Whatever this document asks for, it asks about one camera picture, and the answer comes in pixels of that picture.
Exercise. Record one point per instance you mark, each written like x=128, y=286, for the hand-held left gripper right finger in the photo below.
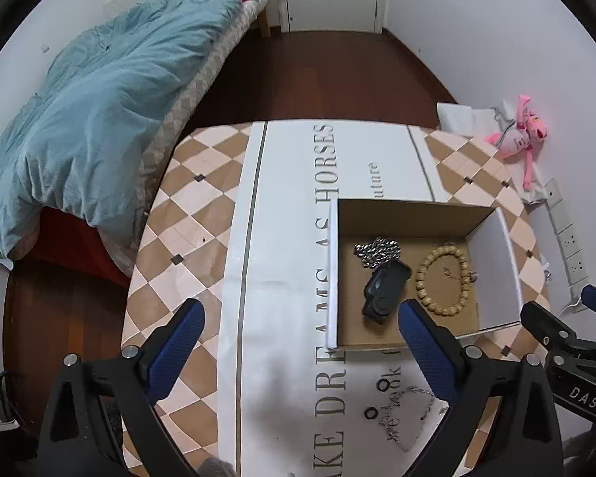
x=424, y=348

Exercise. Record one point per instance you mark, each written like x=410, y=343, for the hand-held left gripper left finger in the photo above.
x=176, y=348

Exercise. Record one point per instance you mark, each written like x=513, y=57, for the cardboard box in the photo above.
x=350, y=298

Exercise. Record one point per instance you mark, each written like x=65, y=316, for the black rectangular pendant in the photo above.
x=385, y=288

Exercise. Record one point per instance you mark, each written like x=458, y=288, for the white power strip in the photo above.
x=568, y=238

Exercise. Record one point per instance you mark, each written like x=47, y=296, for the grey fuzzy item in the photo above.
x=214, y=468

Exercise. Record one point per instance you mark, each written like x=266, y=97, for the red cloth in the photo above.
x=69, y=243

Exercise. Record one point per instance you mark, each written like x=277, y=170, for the white printed table runner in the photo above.
x=288, y=208

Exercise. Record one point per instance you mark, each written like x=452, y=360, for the pink plush toy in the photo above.
x=519, y=139

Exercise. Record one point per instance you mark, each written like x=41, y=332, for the white plastic bag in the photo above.
x=457, y=117

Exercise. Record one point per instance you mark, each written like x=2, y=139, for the blue blanket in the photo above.
x=104, y=124

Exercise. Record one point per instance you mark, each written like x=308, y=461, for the wooden bed leg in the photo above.
x=264, y=22

